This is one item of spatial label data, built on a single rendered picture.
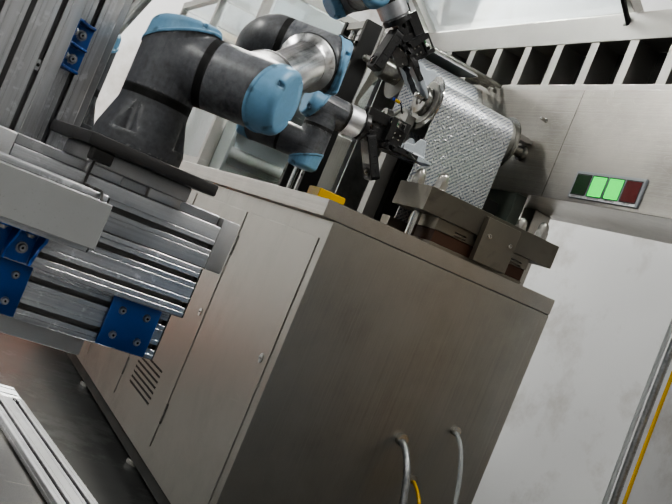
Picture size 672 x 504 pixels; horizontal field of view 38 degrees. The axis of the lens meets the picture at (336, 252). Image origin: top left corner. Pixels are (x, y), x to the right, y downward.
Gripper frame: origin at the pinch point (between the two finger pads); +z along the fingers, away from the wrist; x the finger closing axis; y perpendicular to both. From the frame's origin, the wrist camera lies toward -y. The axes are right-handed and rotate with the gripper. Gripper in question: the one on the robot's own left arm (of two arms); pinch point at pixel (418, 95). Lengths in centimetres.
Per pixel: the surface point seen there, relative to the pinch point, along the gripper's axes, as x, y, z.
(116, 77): 357, -2, -10
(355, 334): -30, -51, 34
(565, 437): 61, 33, 155
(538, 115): 2.1, 32.2, 21.4
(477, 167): -4.2, 5.9, 23.3
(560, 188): -19.8, 17.3, 33.8
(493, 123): -3.8, 15.0, 15.1
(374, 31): 29.1, 8.8, -15.0
